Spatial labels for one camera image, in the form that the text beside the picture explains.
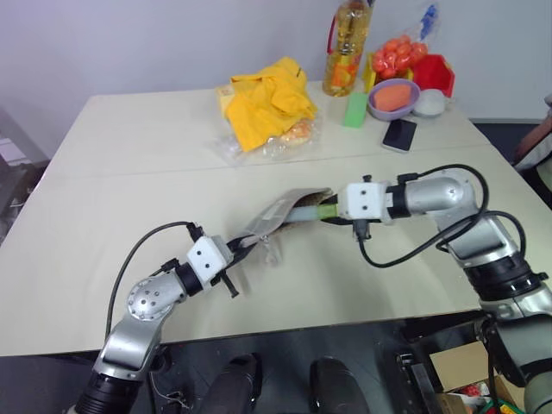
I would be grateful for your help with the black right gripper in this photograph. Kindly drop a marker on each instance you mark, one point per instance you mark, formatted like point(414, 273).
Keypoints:
point(345, 222)

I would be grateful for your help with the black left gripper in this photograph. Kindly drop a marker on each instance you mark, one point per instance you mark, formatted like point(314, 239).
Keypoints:
point(230, 278)

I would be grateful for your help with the green capped highlighter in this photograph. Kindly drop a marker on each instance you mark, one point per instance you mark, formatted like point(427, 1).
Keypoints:
point(308, 214)

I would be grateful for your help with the grid pattern zip pouch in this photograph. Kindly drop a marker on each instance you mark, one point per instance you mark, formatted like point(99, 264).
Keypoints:
point(276, 213)

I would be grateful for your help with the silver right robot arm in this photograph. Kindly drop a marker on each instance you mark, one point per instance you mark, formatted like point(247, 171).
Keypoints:
point(487, 246)

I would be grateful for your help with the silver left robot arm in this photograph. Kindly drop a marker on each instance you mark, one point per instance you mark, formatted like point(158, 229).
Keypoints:
point(133, 332)

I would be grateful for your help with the clear plastic bag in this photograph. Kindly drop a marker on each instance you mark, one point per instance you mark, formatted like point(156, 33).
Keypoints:
point(297, 133)

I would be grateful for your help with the black smartphone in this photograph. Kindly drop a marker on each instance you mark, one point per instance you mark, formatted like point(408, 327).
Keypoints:
point(400, 134)

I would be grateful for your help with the green rectangular block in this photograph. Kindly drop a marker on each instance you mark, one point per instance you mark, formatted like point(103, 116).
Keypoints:
point(355, 110)

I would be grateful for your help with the purple bowl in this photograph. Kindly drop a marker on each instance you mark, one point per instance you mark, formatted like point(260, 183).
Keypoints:
point(401, 110)

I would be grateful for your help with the yellow cloth garment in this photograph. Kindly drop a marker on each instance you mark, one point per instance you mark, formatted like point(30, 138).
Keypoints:
point(267, 103)

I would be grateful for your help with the orange sponge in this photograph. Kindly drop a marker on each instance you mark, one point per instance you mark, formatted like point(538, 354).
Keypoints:
point(390, 97)

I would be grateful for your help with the yellow plastic piece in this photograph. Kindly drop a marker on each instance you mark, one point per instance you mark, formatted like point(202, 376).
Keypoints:
point(370, 73)

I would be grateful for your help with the white round bowl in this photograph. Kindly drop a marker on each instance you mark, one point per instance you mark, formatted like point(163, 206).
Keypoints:
point(429, 103)

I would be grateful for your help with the cooking oil bottle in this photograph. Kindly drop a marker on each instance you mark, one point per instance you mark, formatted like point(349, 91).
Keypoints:
point(347, 47)

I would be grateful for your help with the bag of orange balls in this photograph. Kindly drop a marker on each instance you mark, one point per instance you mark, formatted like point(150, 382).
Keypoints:
point(399, 56)

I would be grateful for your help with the red plastic bin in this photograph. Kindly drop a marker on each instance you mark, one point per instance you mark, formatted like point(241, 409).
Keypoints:
point(433, 71)

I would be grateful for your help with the brown cardboard box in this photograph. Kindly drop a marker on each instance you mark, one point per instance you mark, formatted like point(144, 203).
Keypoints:
point(461, 366)

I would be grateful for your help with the seated person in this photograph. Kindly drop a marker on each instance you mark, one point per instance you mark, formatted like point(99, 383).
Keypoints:
point(537, 146)

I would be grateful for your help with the dark metal rack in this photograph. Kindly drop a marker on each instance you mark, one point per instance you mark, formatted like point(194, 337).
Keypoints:
point(17, 172)

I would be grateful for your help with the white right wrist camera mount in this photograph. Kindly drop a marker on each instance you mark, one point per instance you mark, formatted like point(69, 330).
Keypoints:
point(364, 202)

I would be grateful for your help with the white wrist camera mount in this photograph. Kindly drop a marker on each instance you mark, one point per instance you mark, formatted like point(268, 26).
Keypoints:
point(207, 259)
point(364, 202)

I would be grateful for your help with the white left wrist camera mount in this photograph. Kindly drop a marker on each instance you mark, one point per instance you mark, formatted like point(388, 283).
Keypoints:
point(207, 259)

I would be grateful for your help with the black metal frame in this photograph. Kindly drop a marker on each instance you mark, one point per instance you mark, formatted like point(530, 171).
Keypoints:
point(409, 371)

